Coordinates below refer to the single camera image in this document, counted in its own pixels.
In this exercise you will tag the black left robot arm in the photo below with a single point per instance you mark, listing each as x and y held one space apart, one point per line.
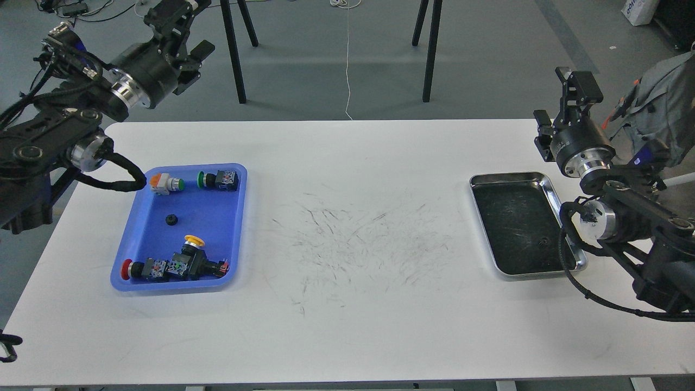
53 136

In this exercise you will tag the blue plastic tray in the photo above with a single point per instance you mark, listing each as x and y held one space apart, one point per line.
214 216

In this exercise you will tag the black table leg left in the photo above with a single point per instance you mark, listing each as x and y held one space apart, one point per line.
230 35

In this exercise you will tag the grey backpack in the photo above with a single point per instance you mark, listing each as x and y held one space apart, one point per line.
658 106

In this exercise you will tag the orange white push button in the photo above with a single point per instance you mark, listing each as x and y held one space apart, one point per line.
163 184

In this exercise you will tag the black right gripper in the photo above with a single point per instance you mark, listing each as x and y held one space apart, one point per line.
573 140

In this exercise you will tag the black table leg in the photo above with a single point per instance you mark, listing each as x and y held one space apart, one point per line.
230 35
430 61

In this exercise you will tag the black power strip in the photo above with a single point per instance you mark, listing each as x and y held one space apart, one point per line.
72 9

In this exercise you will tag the yellow push button switch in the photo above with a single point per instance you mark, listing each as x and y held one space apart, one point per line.
192 263

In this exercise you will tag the silver metal tray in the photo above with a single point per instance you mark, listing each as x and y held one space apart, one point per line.
516 210

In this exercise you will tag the red push button switch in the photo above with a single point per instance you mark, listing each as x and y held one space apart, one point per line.
151 270

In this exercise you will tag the black table leg right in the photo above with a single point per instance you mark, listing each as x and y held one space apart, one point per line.
430 61

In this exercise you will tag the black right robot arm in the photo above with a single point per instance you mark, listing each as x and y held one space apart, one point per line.
617 216

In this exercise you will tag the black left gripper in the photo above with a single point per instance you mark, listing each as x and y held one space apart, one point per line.
146 73

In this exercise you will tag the white bag corner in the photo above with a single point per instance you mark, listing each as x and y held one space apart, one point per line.
639 12

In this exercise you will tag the green push button switch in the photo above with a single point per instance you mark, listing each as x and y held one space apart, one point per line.
223 180

